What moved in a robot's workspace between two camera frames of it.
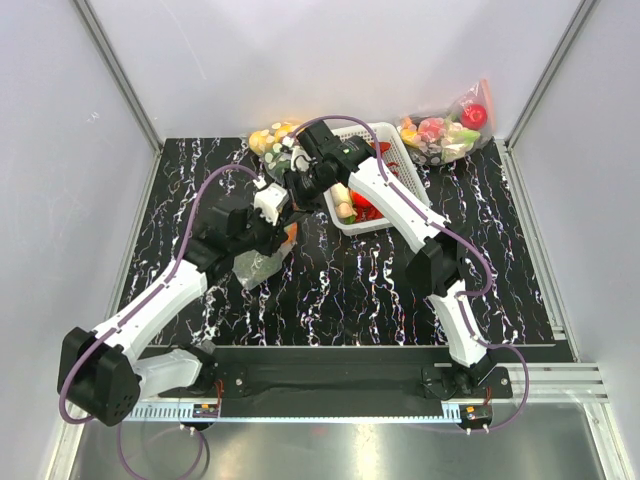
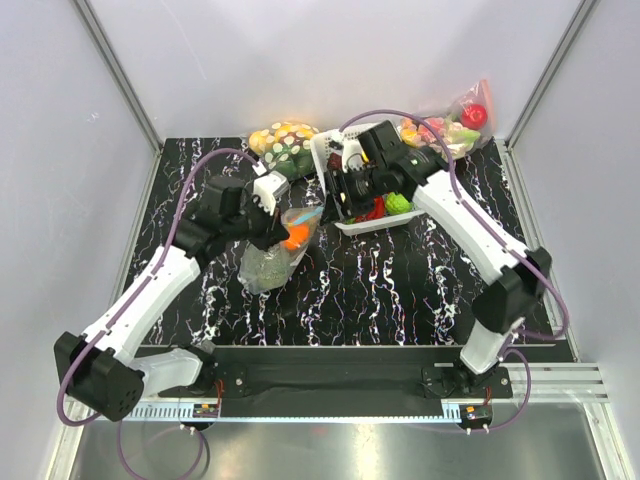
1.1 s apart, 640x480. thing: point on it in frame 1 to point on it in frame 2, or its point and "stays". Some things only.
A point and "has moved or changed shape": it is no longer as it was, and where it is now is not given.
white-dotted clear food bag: x=268 y=144 stays
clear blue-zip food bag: x=253 y=268 has moved or changed shape
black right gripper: x=302 y=203 to x=337 y=183
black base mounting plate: x=267 y=374 stays
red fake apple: x=474 y=116 stays
